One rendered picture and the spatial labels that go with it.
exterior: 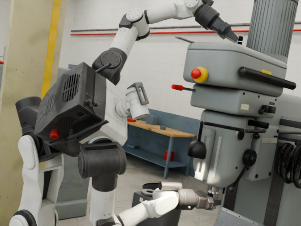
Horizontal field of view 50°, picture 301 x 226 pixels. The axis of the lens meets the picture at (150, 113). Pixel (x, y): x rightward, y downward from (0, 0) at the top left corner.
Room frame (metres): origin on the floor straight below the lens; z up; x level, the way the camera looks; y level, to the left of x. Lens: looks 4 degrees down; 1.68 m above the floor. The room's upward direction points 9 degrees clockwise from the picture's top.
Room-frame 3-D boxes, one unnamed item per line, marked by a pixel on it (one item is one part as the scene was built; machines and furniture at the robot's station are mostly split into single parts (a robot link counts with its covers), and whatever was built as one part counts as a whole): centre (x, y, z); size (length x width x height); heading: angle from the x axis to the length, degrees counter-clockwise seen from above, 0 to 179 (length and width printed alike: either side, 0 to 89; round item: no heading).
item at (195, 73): (1.22, -0.15, 1.76); 0.04 x 0.03 x 0.04; 45
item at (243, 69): (1.32, -0.46, 1.79); 0.45 x 0.04 x 0.04; 135
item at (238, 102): (1.43, -0.36, 1.68); 0.34 x 0.24 x 0.10; 135
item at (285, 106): (1.75, -0.69, 1.66); 0.80 x 0.23 x 0.20; 135
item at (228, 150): (1.40, -0.33, 1.47); 0.21 x 0.19 x 0.32; 45
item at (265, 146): (1.53, -0.47, 1.47); 0.24 x 0.19 x 0.26; 45
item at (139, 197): (1.67, -0.10, 1.03); 0.22 x 0.12 x 0.20; 52
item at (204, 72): (1.23, -0.17, 1.76); 0.06 x 0.02 x 0.06; 45
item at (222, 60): (1.41, -0.34, 1.81); 0.47 x 0.26 x 0.16; 135
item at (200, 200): (1.36, -0.25, 1.23); 0.13 x 0.12 x 0.10; 23
